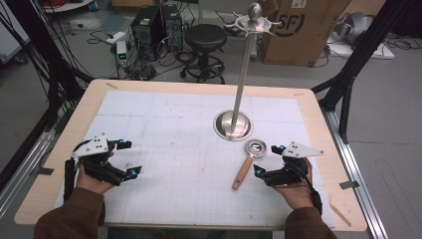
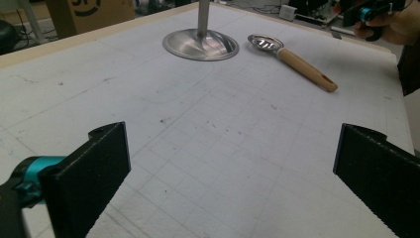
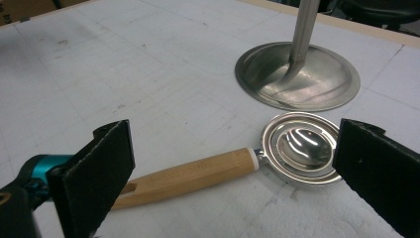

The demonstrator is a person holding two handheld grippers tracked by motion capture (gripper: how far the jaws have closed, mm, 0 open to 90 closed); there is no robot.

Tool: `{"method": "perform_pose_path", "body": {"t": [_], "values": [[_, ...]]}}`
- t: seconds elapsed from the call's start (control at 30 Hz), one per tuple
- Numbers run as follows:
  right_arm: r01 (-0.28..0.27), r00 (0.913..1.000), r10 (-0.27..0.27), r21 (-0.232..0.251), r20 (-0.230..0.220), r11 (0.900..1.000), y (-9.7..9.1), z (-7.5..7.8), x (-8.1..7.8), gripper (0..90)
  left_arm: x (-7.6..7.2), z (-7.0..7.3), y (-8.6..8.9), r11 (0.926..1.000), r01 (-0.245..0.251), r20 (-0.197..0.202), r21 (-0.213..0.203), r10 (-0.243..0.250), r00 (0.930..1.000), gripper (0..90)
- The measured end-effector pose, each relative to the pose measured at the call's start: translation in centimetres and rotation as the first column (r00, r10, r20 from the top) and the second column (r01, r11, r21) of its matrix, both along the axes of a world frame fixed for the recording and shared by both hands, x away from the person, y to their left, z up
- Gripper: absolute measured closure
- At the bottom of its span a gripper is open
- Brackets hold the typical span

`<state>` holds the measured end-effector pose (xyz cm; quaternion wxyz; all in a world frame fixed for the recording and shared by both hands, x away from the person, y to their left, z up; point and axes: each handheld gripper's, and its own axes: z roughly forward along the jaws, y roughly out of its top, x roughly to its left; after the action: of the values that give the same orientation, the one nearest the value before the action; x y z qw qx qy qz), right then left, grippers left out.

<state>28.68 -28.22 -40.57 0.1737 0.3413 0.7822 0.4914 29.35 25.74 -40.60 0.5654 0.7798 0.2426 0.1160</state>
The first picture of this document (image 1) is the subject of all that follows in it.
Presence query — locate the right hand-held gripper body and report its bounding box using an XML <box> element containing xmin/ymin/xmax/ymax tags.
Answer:
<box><xmin>264</xmin><ymin>140</ymin><xmax>324</xmax><ymax>187</ymax></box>

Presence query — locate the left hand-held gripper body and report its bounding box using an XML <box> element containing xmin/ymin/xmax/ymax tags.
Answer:
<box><xmin>70</xmin><ymin>133</ymin><xmax>128</xmax><ymax>187</ymax></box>

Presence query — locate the metal strainer with wooden handle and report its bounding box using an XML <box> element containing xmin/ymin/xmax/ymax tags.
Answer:
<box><xmin>231</xmin><ymin>137</ymin><xmax>269</xmax><ymax>191</ymax></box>

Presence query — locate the metal utensil rack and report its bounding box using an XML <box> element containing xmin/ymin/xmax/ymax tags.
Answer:
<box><xmin>212</xmin><ymin>2</ymin><xmax>284</xmax><ymax>143</ymax></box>

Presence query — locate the person's right hand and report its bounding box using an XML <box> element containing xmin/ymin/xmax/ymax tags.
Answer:
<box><xmin>272</xmin><ymin>156</ymin><xmax>315</xmax><ymax>211</ymax></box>

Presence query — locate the person's left hand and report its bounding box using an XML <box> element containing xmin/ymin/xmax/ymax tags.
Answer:
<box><xmin>75</xmin><ymin>150</ymin><xmax>115</xmax><ymax>195</ymax></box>

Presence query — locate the white grid mat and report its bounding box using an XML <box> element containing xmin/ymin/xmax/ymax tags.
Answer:
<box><xmin>54</xmin><ymin>90</ymin><xmax>336</xmax><ymax>229</ymax></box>

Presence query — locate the thin wooden strip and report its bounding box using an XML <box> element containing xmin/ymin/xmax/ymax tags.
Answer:
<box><xmin>328</xmin><ymin>202</ymin><xmax>352</xmax><ymax>228</ymax></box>

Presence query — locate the small device with green display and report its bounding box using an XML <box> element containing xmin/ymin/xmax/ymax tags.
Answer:
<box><xmin>115</xmin><ymin>40</ymin><xmax>129</xmax><ymax>68</ymax></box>

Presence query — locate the white power strip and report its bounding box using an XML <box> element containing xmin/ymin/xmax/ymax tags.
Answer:
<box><xmin>105</xmin><ymin>31</ymin><xmax>126</xmax><ymax>45</ymax></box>

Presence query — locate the black metal stand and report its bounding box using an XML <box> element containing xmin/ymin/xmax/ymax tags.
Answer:
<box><xmin>311</xmin><ymin>0</ymin><xmax>414</xmax><ymax>144</ymax></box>

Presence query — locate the large black computer tower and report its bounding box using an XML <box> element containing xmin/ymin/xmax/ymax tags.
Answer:
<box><xmin>130</xmin><ymin>5</ymin><xmax>167</xmax><ymax>63</ymax></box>

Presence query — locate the brown cardboard box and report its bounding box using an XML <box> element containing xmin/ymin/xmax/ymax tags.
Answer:
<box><xmin>260</xmin><ymin>0</ymin><xmax>353</xmax><ymax>68</ymax></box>

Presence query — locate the slim black computer tower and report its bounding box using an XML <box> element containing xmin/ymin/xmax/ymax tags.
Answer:
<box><xmin>160</xmin><ymin>3</ymin><xmax>184</xmax><ymax>53</ymax></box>

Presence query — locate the black round stool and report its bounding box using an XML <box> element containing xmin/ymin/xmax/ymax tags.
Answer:
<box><xmin>179</xmin><ymin>23</ymin><xmax>229</xmax><ymax>85</ymax></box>

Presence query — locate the white flat board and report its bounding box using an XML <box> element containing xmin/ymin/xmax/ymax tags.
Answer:
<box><xmin>325</xmin><ymin>34</ymin><xmax>396</xmax><ymax>61</ymax></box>

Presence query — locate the silver grey bag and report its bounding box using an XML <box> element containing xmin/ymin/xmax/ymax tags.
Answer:
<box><xmin>332</xmin><ymin>11</ymin><xmax>375</xmax><ymax>46</ymax></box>

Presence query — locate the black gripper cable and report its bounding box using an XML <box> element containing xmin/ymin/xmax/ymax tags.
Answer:
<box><xmin>64</xmin><ymin>158</ymin><xmax>77</xmax><ymax>202</ymax></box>
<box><xmin>297</xmin><ymin>164</ymin><xmax>323</xmax><ymax>216</ymax></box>

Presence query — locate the aluminium rail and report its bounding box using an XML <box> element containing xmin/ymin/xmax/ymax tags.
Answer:
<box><xmin>319</xmin><ymin>107</ymin><xmax>389</xmax><ymax>239</ymax></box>
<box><xmin>0</xmin><ymin>128</ymin><xmax>57</xmax><ymax>219</ymax></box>

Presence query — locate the black metal frame with cables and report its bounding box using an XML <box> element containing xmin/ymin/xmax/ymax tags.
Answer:
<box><xmin>0</xmin><ymin>0</ymin><xmax>95</xmax><ymax>193</ymax></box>

